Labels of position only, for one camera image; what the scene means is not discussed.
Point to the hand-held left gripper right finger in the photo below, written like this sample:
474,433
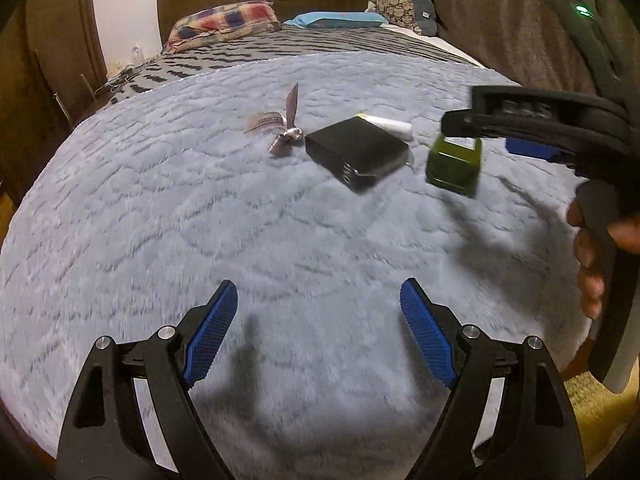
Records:
427,332

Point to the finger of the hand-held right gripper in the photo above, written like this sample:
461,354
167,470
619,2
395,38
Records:
462,122
530,148

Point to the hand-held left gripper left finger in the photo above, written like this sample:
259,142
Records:
212,332

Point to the person's right hand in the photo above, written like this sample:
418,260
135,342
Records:
587,260

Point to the white tube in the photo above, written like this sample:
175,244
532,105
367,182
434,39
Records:
392,125

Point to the white bed sheet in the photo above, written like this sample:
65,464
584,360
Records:
452,47

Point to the brown curtain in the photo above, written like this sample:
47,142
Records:
500,20

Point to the black box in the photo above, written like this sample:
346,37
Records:
355,150

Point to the grey fluffy blanket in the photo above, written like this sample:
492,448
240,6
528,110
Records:
225,220

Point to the brown patterned cushion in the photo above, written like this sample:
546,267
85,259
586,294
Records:
397,2

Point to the blue pillow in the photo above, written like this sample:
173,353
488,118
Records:
335,20

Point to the grey black striped blanket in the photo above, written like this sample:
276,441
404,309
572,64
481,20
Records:
310,47

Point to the brown feather toy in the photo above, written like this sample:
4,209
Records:
281,127

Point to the plaid pillow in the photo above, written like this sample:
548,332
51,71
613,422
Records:
220,22

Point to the wooden chair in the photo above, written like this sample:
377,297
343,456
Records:
67,102

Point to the dark wooden wardrobe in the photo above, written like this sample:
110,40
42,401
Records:
45,75

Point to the white wall outlet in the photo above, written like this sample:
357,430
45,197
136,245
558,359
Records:
135,51

